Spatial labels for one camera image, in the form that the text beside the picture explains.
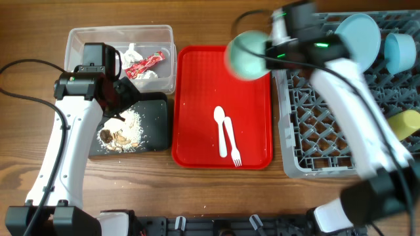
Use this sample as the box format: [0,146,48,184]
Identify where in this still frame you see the red snack wrapper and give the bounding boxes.
[125,51,165,79]

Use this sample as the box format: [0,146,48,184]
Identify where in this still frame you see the rice and food scraps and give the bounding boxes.
[96,109,144,153]

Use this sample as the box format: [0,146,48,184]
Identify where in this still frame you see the white tissue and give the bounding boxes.
[119,43,158,79]

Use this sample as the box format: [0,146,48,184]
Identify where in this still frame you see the green bowl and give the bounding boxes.
[225,30,270,81]

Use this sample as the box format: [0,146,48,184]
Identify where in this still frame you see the light blue plate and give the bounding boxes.
[335,13,381,73]

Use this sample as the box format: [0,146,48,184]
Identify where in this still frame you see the light blue bowl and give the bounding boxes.
[384,33,417,75]

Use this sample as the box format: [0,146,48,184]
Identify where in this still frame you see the yellow plastic cup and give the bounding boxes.
[387,109,419,141]

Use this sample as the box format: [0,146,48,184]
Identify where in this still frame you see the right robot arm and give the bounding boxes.
[265,1,419,235]

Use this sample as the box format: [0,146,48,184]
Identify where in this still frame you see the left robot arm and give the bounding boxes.
[5,72,141,235]

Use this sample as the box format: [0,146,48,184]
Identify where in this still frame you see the black rectangular tray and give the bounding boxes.
[89,92,170,159]

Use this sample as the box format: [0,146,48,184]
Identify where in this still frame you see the clear plastic bin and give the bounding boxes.
[64,25,177,94]

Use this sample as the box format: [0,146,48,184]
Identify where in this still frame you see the red serving tray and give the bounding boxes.
[171,45,273,170]

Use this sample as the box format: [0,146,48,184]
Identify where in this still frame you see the white plastic spoon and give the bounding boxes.
[213,106,227,158]

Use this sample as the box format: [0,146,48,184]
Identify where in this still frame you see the white plastic fork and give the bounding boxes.
[224,117,242,167]

